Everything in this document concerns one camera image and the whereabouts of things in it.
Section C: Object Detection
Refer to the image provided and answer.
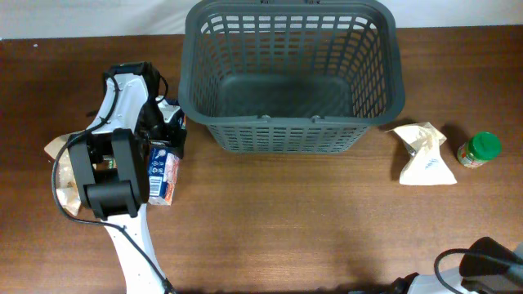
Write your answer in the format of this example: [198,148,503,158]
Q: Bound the blue and white carton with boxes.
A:
[147,96,181,206]

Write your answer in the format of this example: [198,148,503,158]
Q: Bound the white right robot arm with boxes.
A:
[385,237,522,294]

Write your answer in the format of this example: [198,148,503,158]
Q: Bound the grey plastic basket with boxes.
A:
[179,1,405,154]

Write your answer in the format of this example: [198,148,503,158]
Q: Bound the clear bag of rice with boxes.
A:
[44,132,81,216]

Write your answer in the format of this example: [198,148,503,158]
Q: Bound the green-lidded jar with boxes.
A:
[457,131,502,168]

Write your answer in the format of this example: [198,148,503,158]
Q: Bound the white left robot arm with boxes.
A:
[64,61,187,293]

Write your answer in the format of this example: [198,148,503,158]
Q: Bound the crumpled beige paper bag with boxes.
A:
[389,122,457,186]

